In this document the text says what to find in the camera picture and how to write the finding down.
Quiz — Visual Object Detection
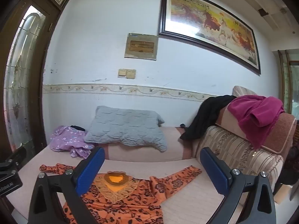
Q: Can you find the magenta fleece blanket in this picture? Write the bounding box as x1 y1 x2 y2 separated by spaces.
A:
227 95 286 150

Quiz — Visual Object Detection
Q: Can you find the orange floral shirt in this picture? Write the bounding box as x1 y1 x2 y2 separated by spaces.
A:
39 164 202 224

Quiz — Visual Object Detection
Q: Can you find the purple floral garment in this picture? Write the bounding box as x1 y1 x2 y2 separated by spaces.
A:
50 125 95 159

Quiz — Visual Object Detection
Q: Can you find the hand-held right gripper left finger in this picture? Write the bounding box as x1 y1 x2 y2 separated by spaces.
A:
27 147 105 224

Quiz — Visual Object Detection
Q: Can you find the striped sofa cushion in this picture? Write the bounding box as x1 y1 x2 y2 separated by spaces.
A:
215 103 298 155

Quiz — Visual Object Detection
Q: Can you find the grey quilted pillow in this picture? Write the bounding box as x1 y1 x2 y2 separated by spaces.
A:
83 106 168 153

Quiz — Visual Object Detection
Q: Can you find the framed horse painting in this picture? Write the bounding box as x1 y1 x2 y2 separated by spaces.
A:
158 0 261 75

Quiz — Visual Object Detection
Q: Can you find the gold wall plaque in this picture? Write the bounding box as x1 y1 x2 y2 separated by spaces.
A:
124 33 159 61

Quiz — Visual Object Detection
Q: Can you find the black garment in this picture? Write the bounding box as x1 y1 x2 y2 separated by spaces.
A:
180 95 237 141

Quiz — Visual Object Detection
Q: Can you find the wooden framed window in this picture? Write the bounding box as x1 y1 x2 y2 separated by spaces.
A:
278 50 299 116

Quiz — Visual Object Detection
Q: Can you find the wooden door with glass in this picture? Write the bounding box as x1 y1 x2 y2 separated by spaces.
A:
0 0 80 166

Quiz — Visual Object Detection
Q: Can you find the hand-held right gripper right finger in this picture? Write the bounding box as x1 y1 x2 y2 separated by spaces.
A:
200 147 277 224

